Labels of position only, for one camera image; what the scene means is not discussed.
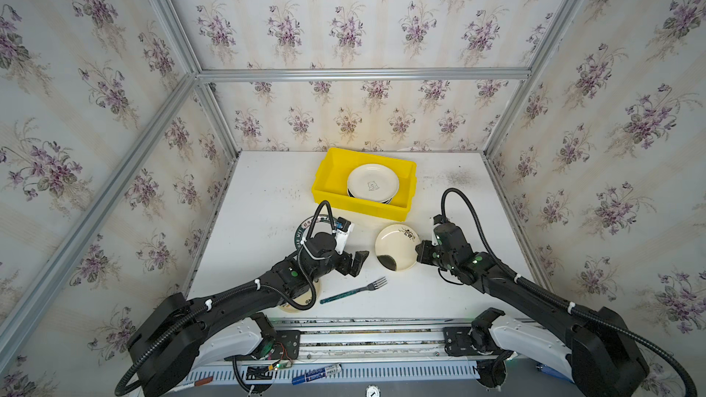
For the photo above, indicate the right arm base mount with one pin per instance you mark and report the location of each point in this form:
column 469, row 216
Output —
column 476, row 339

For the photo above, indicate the green-handled fork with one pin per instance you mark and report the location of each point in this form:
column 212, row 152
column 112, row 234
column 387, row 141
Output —
column 371, row 287

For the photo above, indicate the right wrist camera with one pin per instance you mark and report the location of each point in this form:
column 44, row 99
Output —
column 452, row 240

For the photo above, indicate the red white marker pen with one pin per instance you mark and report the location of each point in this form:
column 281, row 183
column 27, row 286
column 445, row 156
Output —
column 198, row 383

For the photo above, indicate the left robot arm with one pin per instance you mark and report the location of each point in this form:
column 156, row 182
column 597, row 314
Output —
column 165, row 346

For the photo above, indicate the teal patterned plate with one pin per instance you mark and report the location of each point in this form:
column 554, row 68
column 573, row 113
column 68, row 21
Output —
column 381, row 201

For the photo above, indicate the cream plate with dark leaf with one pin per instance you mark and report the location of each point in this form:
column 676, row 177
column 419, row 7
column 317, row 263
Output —
column 395, row 247

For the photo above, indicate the yellow plastic bin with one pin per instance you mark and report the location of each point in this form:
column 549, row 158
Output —
column 330, row 183

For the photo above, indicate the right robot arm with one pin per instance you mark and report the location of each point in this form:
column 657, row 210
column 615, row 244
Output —
column 604, row 356

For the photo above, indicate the green text-rimmed white plate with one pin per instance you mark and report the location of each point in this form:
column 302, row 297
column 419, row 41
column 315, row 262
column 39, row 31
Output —
column 303, row 228

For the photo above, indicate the cream floral plate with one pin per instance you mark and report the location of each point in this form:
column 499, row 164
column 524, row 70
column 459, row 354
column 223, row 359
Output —
column 304, row 299

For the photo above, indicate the blue marker pen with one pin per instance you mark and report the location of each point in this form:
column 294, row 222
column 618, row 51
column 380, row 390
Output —
column 317, row 374

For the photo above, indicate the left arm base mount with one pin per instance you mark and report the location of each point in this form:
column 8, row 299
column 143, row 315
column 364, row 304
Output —
column 280, row 348

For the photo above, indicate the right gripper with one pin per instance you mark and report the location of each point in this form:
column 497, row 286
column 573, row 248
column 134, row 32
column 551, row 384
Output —
column 433, row 251

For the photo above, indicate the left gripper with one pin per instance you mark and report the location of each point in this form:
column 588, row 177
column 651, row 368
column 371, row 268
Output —
column 347, row 263

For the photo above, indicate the plain cream plate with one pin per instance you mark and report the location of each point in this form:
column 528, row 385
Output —
column 373, row 181

